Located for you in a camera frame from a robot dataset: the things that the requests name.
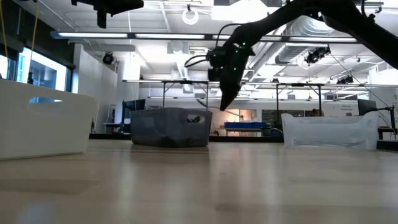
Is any white coiled cable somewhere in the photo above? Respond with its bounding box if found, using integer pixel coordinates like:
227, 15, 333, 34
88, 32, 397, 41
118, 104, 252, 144
181, 3, 200, 26

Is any clear plastic bin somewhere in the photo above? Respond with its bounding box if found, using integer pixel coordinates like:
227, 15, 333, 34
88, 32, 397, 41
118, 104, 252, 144
280, 111, 381, 151

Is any white wall sign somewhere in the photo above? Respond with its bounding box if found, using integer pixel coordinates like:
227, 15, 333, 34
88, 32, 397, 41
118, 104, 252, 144
336, 103, 354, 113

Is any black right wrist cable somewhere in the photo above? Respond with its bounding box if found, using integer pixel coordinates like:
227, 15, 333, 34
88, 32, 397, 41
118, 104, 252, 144
183, 22, 243, 68

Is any blue table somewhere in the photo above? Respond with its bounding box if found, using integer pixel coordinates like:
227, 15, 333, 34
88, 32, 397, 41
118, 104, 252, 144
223, 121, 269, 137

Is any yellow hanging cord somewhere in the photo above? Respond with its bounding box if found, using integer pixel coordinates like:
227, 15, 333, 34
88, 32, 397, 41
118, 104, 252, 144
30, 6, 40, 55
0, 0, 9, 60

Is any black aluminium table frame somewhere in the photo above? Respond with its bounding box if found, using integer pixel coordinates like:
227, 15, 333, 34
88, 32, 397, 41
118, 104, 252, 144
89, 133, 398, 152

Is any long linear ceiling light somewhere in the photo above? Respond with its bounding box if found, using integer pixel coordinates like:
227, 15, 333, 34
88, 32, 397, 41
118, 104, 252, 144
50, 30, 361, 45

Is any white plastic bin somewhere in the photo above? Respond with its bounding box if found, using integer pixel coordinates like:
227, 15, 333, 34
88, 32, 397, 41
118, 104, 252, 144
0, 78, 100, 161

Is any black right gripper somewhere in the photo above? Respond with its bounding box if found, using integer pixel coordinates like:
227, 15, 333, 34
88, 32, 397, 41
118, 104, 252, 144
216, 42, 256, 112

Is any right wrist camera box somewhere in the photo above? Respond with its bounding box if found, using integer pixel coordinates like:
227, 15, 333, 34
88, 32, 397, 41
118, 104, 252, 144
206, 46, 225, 82

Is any black ceiling spotlight cluster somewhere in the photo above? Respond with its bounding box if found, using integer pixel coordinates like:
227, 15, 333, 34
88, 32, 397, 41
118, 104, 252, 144
303, 45, 331, 65
336, 75, 354, 85

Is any black metal workstation frame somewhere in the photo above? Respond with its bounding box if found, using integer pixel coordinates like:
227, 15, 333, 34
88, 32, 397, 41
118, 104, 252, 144
274, 82, 323, 118
160, 79, 210, 110

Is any black computer monitor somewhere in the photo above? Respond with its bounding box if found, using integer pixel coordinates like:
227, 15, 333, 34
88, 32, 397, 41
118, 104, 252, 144
122, 98, 147, 126
357, 98, 377, 117

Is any dark grey plastic bin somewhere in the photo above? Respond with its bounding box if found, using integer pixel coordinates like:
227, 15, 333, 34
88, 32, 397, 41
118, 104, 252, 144
129, 106, 213, 149

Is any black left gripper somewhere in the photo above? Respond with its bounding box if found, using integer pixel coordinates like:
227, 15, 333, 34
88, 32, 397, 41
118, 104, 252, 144
92, 0, 145, 29

